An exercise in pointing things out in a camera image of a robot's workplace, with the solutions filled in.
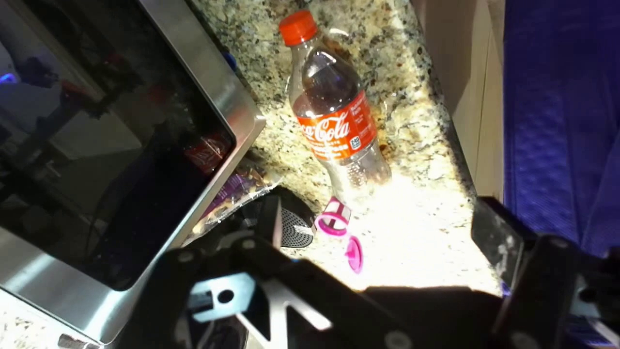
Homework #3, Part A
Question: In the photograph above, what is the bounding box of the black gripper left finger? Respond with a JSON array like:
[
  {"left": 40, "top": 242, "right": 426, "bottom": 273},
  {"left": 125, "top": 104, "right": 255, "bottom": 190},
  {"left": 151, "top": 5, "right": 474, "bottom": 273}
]
[{"left": 114, "top": 184, "right": 408, "bottom": 349}]

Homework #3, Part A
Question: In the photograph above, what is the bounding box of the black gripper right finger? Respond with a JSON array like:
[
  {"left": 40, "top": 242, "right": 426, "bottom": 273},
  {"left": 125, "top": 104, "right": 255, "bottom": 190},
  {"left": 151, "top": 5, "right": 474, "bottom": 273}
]
[{"left": 470, "top": 195, "right": 620, "bottom": 349}]

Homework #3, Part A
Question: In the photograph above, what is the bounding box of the stainless steel microwave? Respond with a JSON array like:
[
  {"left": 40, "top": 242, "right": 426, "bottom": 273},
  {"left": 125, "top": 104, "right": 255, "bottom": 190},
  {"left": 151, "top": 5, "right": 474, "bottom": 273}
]
[{"left": 0, "top": 0, "right": 263, "bottom": 345}]

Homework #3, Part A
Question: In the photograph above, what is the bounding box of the pink reusable coffee pod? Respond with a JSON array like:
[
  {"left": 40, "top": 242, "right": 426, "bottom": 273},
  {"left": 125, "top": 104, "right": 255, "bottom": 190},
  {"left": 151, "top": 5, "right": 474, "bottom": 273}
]
[{"left": 313, "top": 195, "right": 364, "bottom": 273}]

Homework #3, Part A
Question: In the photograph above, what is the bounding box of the purple cloth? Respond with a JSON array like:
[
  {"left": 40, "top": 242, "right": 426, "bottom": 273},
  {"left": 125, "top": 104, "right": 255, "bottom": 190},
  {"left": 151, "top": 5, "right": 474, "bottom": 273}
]
[{"left": 503, "top": 0, "right": 620, "bottom": 255}]

